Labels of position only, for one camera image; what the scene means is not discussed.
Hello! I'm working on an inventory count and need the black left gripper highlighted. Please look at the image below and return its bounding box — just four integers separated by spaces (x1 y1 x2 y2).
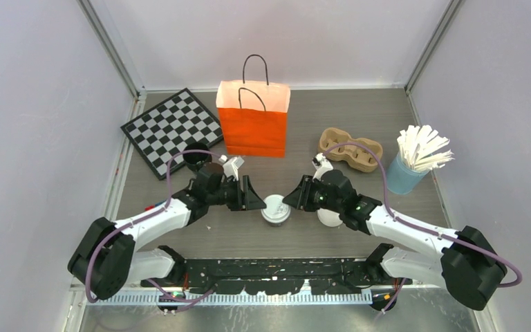
207 175 265 211

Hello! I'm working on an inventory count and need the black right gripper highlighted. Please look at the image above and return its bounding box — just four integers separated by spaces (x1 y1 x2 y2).
283 174 343 214

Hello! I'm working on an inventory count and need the white plastic cup lid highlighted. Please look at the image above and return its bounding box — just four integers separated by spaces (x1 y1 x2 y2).
261 194 290 219

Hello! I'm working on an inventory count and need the dark translucent coffee cup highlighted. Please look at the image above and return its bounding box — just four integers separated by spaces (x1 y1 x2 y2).
265 218 287 227

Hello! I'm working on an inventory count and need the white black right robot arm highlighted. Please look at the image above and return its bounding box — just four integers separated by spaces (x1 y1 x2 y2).
283 170 507 311

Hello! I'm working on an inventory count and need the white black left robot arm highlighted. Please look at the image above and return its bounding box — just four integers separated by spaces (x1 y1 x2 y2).
67 163 266 302

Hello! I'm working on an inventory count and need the white lid stack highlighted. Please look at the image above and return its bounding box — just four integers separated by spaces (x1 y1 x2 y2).
317 209 343 228

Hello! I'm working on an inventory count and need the cardboard cup carrier tray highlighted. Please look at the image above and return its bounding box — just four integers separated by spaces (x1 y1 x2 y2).
318 127 383 173

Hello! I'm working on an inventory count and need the black cup stack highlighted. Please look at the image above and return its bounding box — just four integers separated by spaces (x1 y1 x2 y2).
183 142 212 172

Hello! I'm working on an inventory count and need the orange paper bag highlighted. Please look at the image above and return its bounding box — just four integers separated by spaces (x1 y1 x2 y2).
216 54 291 158

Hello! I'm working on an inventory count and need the blue cup holder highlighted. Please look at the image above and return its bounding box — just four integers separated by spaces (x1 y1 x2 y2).
386 153 429 195

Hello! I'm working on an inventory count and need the blue red toy car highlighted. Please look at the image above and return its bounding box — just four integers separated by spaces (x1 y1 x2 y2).
145 201 165 211

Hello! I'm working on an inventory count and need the black white chessboard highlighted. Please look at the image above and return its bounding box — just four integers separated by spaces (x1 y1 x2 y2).
121 88 223 180

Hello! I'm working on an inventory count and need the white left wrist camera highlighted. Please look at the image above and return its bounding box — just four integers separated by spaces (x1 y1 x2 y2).
218 155 244 181

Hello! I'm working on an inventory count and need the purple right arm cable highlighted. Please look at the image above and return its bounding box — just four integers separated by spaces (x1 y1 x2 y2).
322 141 524 288

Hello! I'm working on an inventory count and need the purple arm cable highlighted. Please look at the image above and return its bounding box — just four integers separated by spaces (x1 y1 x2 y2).
84 149 223 313
322 141 524 288

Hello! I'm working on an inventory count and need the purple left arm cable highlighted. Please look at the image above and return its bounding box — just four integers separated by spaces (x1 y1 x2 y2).
84 149 223 313

